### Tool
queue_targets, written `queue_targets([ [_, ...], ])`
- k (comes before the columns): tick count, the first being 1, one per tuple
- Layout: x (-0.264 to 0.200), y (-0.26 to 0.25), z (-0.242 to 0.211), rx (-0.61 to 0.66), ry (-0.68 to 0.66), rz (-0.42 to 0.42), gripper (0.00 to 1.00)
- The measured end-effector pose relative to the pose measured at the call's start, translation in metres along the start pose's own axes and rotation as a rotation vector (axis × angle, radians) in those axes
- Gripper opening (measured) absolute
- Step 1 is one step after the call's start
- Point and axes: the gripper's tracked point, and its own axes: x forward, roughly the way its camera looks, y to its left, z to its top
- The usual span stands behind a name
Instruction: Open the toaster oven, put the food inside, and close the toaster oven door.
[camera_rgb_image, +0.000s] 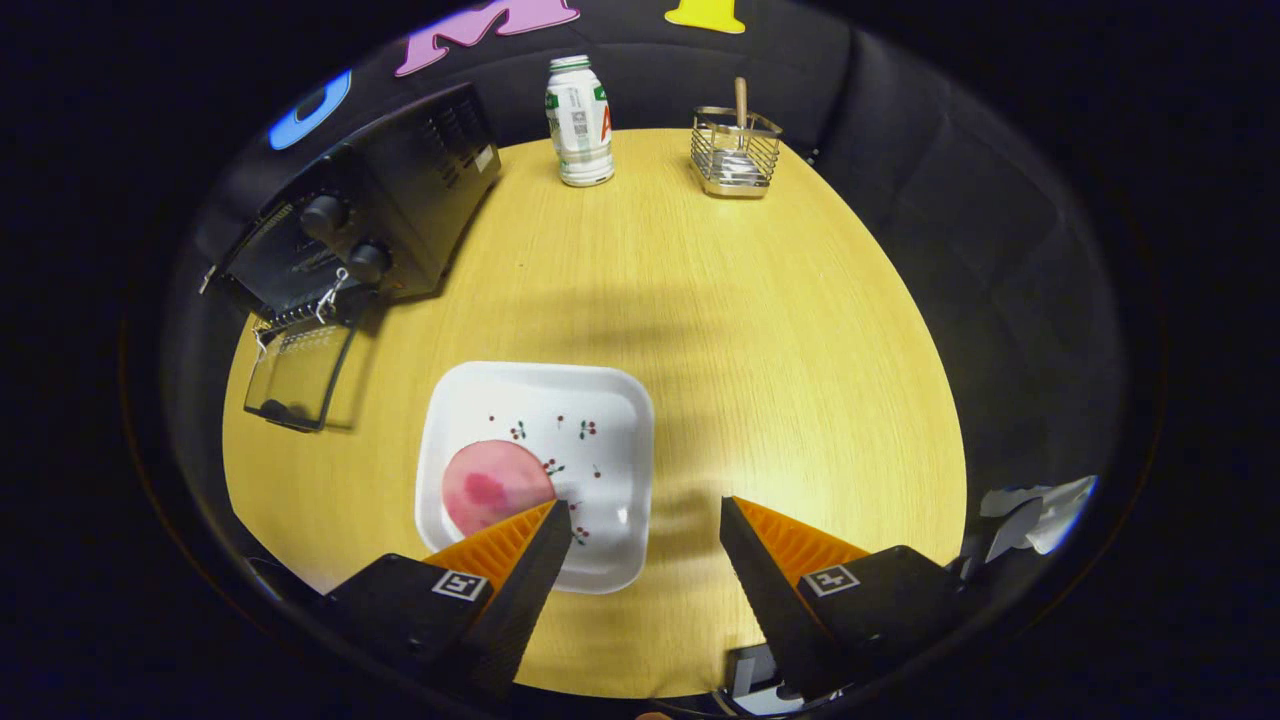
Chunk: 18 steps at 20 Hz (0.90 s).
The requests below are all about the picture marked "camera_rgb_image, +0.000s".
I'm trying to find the black toaster oven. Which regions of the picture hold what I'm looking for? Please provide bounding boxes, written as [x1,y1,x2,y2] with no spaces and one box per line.
[197,82,503,434]

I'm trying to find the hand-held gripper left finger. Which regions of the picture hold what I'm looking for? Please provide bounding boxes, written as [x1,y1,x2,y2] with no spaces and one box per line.
[325,498,574,701]

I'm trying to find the white square plate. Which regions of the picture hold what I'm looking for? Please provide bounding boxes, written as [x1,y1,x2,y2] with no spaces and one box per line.
[415,361,656,595]

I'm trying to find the white drink bottle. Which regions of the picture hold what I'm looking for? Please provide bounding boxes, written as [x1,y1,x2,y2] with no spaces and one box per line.
[545,54,616,188]

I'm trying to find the crumpled white paper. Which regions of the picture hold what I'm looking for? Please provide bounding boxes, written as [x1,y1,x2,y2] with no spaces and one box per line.
[980,475,1099,556]

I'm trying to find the metal wire basket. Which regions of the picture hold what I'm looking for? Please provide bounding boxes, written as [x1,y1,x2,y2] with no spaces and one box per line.
[690,105,784,199]

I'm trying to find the pink round food slice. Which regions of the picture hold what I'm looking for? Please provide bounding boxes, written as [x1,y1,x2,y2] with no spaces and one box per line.
[442,440,557,538]

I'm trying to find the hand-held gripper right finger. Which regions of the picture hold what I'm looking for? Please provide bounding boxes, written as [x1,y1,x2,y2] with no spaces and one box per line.
[718,496,976,701]

